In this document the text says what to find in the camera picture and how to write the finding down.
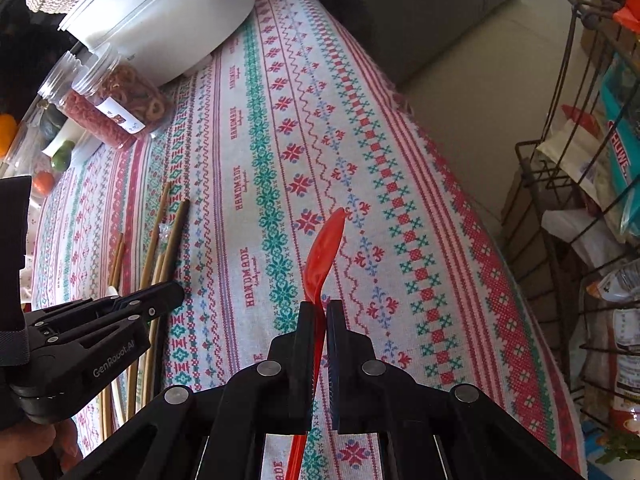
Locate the person's left hand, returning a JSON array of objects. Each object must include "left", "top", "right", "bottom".
[{"left": 0, "top": 417, "right": 85, "bottom": 480}]

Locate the green pumpkin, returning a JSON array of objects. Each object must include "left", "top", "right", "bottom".
[{"left": 37, "top": 105, "right": 68, "bottom": 133}]

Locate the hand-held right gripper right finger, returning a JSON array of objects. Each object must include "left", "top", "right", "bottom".
[{"left": 326, "top": 299, "right": 587, "bottom": 480}]

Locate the white bowl with green knob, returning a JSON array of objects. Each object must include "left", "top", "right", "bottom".
[{"left": 42, "top": 125, "right": 101, "bottom": 172}]

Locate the white electric pot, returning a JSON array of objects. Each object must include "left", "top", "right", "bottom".
[{"left": 57, "top": 0, "right": 403, "bottom": 88}]

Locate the white plastic spoon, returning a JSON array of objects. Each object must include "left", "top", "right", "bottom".
[{"left": 104, "top": 285, "right": 126, "bottom": 423}]

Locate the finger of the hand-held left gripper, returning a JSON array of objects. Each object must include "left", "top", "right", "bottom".
[
  {"left": 25, "top": 281, "right": 184, "bottom": 326},
  {"left": 35, "top": 306, "right": 161, "bottom": 344}
]

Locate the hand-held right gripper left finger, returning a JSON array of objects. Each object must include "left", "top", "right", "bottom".
[{"left": 75, "top": 299, "right": 323, "bottom": 480}]

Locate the glass jar with cork lid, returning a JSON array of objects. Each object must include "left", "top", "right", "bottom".
[{"left": 0, "top": 147, "right": 58, "bottom": 200}]

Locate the white and red packet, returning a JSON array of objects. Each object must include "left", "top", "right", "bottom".
[{"left": 602, "top": 310, "right": 640, "bottom": 428}]

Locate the black wire rack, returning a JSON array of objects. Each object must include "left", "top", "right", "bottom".
[{"left": 500, "top": 0, "right": 640, "bottom": 480}]

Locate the grey refrigerator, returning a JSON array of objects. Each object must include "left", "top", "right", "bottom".
[{"left": 300, "top": 0, "right": 531, "bottom": 96}]

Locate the blue snack packet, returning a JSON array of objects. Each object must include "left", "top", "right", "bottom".
[{"left": 597, "top": 55, "right": 640, "bottom": 241}]

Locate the red plastic spoon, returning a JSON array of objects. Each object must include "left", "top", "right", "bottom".
[{"left": 284, "top": 206, "right": 347, "bottom": 480}]

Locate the orange fruit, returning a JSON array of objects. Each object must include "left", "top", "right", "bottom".
[{"left": 0, "top": 114, "right": 20, "bottom": 157}]

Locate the clear jar of red berries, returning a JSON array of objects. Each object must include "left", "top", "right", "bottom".
[{"left": 37, "top": 52, "right": 138, "bottom": 151}]

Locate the clear jar with white label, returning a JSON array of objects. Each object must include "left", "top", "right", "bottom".
[{"left": 70, "top": 42, "right": 168, "bottom": 136}]

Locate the white packet with red top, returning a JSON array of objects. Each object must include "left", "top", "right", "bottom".
[{"left": 537, "top": 105, "right": 608, "bottom": 186}]

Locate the bunch of wooden chopsticks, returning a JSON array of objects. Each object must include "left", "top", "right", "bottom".
[{"left": 97, "top": 182, "right": 192, "bottom": 441}]

